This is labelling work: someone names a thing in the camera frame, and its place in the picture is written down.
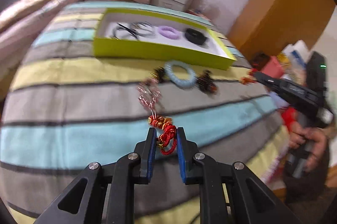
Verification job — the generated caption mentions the pink brown duvet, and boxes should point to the pink brown duvet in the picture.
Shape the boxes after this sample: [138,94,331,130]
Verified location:
[1,0,150,78]

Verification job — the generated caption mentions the black hair tie teal bead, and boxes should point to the black hair tie teal bead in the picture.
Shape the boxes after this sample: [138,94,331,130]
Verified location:
[112,23,139,40]

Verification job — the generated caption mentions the black right camera box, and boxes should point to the black right camera box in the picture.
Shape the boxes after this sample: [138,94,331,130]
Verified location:
[306,51,327,107]

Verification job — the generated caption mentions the wooden wardrobe right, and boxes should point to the wooden wardrobe right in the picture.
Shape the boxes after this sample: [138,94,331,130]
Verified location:
[227,0,335,61]

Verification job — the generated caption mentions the black fitness band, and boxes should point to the black fitness band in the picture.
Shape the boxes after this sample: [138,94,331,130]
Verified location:
[184,28,207,46]

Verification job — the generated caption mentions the striped bedspread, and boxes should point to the striped bedspread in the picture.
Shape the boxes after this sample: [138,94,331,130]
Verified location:
[1,1,288,223]

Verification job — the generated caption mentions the pink rose-gold chain bracelet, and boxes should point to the pink rose-gold chain bracelet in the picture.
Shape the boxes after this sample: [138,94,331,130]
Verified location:
[137,78,162,112]

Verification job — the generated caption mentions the purple spiral hair tie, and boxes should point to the purple spiral hair tie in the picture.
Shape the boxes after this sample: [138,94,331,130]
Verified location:
[158,26,182,40]

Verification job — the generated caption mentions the red knotted cord bracelet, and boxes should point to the red knotted cord bracelet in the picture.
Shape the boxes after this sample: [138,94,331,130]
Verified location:
[240,68,258,85]

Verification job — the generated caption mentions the pink plastic bucket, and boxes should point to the pink plastic bucket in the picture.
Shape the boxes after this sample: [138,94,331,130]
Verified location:
[261,56,284,78]

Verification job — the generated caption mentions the grey hair tie with charm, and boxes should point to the grey hair tie with charm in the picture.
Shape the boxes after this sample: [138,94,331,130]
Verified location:
[131,21,157,38]

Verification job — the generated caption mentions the dark red beaded bracelet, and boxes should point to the dark red beaded bracelet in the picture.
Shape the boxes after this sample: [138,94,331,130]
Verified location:
[196,70,219,94]

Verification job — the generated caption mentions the white blue paper bag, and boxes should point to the white blue paper bag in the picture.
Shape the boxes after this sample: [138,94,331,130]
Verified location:
[280,40,310,83]

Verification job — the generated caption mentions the person's right hand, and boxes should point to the person's right hand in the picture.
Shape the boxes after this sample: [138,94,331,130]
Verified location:
[288,123,329,173]

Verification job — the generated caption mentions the red knotted bracelet gold beads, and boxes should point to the red knotted bracelet gold beads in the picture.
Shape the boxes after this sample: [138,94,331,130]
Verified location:
[148,115,177,156]

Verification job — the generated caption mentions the lime green tray box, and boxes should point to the lime green tray box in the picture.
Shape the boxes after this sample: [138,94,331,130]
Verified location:
[92,8,237,70]

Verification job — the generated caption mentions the light blue spiral hair tie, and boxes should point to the light blue spiral hair tie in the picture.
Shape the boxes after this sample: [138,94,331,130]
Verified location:
[164,60,197,89]

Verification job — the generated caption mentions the gold black chain bracelet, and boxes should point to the gold black chain bracelet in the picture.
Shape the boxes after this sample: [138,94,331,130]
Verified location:
[152,67,167,84]

